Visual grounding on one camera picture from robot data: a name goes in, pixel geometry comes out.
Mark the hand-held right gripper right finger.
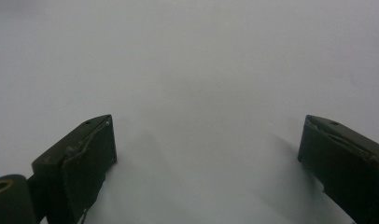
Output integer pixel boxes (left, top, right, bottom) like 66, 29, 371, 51
297, 114, 379, 224

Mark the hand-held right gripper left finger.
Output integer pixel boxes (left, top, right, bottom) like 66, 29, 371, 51
31, 114, 118, 224

